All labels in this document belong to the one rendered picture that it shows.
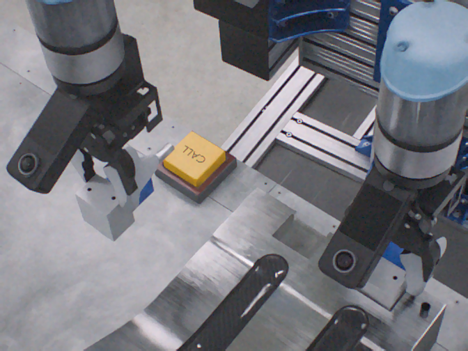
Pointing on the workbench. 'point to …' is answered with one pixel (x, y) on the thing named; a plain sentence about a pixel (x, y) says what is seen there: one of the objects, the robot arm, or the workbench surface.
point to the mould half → (279, 211)
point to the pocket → (299, 236)
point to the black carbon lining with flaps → (237, 298)
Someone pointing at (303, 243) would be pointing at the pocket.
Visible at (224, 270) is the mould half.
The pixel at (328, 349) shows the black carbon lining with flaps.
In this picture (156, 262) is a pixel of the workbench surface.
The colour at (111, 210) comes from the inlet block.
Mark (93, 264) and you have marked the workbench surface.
